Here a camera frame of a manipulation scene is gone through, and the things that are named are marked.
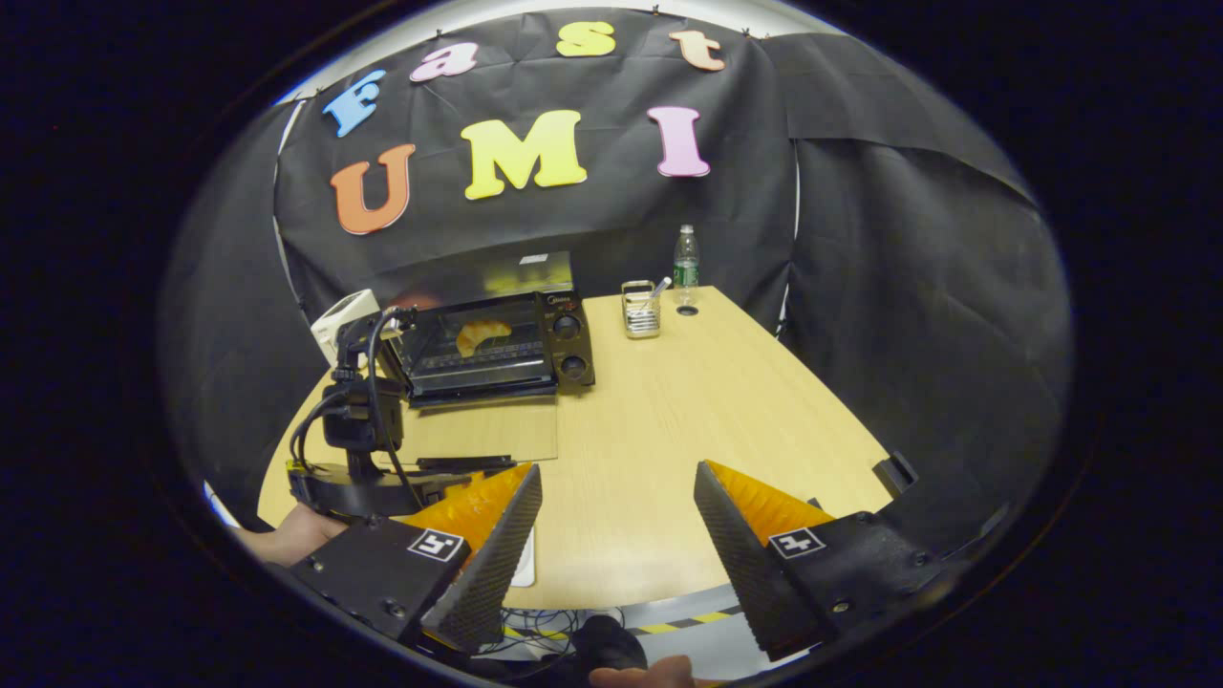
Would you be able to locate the metal wire holder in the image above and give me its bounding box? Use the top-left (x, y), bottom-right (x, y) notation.
top-left (621, 277), bottom-right (673, 340)

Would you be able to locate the golden croissant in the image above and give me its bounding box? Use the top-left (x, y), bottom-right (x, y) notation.
top-left (456, 319), bottom-right (513, 358)

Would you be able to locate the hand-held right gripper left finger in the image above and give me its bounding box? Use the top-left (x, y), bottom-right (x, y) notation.
top-left (290, 464), bottom-right (543, 654)

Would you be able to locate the tangle of cables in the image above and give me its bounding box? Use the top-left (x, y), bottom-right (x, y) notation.
top-left (478, 607), bottom-right (627, 656)

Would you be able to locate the white square plate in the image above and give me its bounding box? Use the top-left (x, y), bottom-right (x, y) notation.
top-left (509, 524), bottom-right (537, 589)

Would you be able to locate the black backdrop cloth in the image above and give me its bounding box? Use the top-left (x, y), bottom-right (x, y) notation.
top-left (158, 10), bottom-right (1076, 574)

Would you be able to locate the black table edge bracket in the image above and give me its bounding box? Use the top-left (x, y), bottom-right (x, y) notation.
top-left (872, 451), bottom-right (920, 495)

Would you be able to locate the green label water bottle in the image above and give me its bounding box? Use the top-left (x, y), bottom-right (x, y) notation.
top-left (673, 225), bottom-right (700, 290)

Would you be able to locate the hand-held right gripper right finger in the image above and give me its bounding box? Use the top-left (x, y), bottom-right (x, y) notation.
top-left (694, 461), bottom-right (947, 663)

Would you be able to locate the white toaster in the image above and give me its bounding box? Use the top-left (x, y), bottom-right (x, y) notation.
top-left (311, 289), bottom-right (381, 367)

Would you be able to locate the black electric oven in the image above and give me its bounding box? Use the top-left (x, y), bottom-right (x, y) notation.
top-left (368, 250), bottom-right (596, 469)

